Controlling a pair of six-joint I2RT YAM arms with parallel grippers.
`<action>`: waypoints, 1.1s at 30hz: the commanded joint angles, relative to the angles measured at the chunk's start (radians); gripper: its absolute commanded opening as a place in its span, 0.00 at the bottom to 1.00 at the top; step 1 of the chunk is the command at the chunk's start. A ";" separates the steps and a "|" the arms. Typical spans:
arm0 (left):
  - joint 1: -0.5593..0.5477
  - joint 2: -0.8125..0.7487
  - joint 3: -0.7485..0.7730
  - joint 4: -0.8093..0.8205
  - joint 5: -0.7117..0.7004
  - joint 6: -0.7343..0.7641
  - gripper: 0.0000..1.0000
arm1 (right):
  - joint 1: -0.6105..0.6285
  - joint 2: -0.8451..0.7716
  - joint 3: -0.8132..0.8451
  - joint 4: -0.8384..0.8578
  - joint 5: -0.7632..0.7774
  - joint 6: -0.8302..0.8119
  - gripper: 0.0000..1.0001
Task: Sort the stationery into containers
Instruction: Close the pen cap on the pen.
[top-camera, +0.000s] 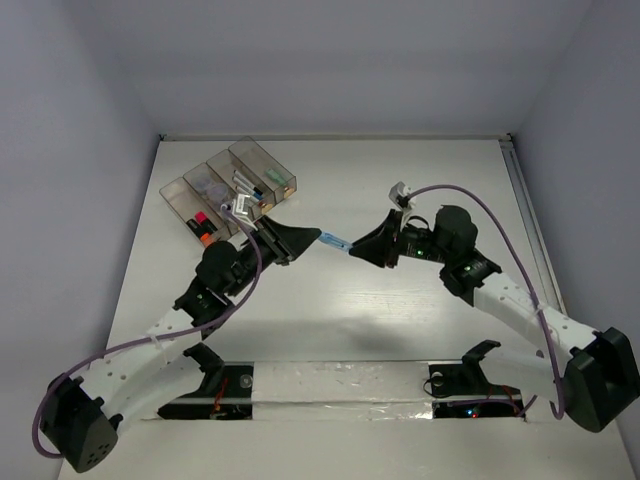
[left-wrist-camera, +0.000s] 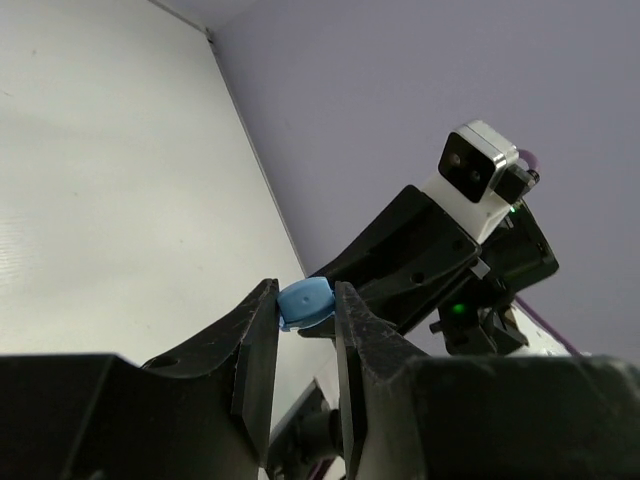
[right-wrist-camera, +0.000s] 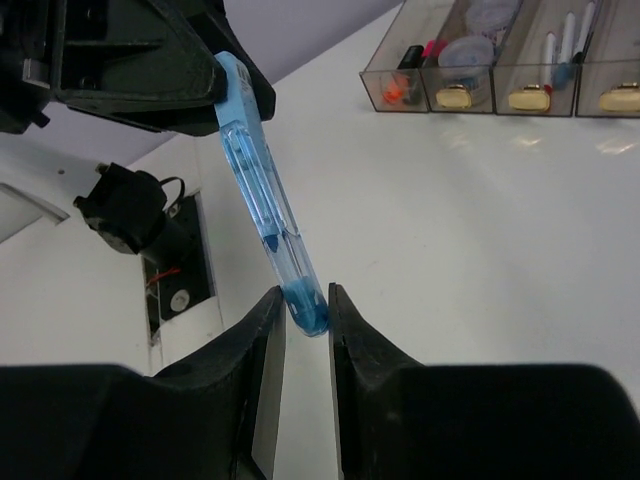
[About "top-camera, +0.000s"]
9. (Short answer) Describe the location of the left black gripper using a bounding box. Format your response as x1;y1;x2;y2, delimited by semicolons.
226;216;320;298

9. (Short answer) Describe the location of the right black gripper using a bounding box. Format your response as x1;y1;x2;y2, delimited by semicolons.
349;206;453;266

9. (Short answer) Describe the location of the blue-capped white marker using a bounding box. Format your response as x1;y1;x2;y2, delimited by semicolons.
233;170;263;197

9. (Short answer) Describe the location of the orange highlighter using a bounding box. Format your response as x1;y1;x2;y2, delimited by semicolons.
186;218;217;248

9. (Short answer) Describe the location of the pink highlighter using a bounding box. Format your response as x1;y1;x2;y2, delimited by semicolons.
195;211;218;235

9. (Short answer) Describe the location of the black-capped white marker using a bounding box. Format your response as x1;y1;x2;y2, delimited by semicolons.
233;172;253;191

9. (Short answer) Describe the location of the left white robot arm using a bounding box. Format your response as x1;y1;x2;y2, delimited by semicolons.
32;217;321;474

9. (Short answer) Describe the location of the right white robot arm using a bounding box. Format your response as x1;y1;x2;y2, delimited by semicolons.
349;205;639;433

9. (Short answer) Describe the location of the clear four-compartment organizer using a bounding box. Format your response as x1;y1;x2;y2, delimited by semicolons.
159;136;297;247

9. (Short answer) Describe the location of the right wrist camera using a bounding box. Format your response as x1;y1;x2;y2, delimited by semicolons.
388;181;415;229

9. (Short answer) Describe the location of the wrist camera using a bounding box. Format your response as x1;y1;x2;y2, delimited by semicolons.
221;193;256;229
388;181;415;229

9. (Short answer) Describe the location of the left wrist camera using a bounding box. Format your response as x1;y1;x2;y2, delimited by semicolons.
221;193;256;229

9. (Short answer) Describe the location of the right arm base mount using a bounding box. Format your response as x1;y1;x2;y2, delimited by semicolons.
422;340;525;420

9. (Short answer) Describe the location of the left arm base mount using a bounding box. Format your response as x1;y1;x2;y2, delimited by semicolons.
157;343;254;421

